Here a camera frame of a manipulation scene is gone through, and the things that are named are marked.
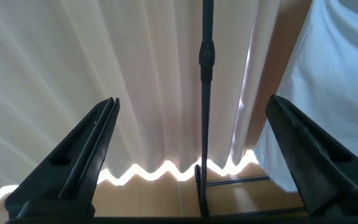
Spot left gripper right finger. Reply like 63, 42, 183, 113
264, 94, 358, 217

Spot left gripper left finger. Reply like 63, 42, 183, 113
4, 96, 121, 219

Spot pale grey shorts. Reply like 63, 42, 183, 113
253, 0, 358, 194

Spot black clothes rack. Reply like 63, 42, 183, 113
193, 0, 308, 218

